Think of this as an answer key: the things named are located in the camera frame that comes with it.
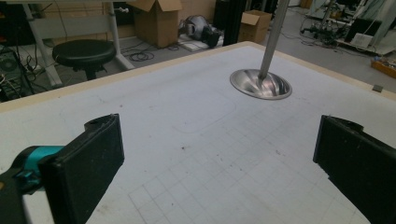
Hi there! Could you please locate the grey bag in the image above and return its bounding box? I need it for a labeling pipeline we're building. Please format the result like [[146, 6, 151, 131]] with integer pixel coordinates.
[[183, 15, 224, 49]]

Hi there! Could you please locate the large open cardboard box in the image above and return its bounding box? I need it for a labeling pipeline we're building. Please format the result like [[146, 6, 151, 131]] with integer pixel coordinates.
[[127, 0, 184, 49]]

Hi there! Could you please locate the orange wooden tray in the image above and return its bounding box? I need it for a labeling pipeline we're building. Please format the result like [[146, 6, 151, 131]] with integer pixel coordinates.
[[370, 59, 396, 79]]

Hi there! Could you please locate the white desk frame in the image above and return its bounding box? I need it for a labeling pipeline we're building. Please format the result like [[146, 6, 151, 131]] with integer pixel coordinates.
[[6, 0, 135, 87]]

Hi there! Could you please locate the small cardboard box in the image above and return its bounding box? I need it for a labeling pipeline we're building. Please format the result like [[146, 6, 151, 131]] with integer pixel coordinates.
[[237, 9, 273, 45]]

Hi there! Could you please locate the white grid mat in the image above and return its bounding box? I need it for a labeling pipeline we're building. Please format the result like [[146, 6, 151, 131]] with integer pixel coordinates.
[[0, 46, 396, 224]]

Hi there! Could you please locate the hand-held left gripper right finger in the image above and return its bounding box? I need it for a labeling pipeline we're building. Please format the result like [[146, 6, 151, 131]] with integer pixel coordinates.
[[312, 115, 396, 224]]

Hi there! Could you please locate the silver metal hook stand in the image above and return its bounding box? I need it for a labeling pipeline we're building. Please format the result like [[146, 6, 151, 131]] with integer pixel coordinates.
[[229, 0, 293, 101]]

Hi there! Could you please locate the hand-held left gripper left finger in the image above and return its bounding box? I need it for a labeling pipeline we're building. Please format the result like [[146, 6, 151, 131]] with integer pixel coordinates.
[[13, 113, 125, 224]]

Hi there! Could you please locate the coiled black cable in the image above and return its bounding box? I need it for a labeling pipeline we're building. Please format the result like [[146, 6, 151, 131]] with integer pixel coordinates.
[[128, 50, 155, 63]]

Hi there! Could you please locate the white flat board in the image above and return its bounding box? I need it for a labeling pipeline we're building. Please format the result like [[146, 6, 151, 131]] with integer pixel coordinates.
[[178, 34, 226, 52]]

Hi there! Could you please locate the black round stool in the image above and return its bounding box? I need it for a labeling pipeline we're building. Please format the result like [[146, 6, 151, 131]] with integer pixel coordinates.
[[51, 39, 117, 81]]

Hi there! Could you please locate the black frame post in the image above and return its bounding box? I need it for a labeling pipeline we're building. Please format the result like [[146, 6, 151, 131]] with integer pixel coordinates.
[[221, 0, 248, 47]]

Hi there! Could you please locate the black computer tower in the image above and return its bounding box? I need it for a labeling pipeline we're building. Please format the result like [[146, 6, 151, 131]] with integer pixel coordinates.
[[0, 50, 23, 101]]

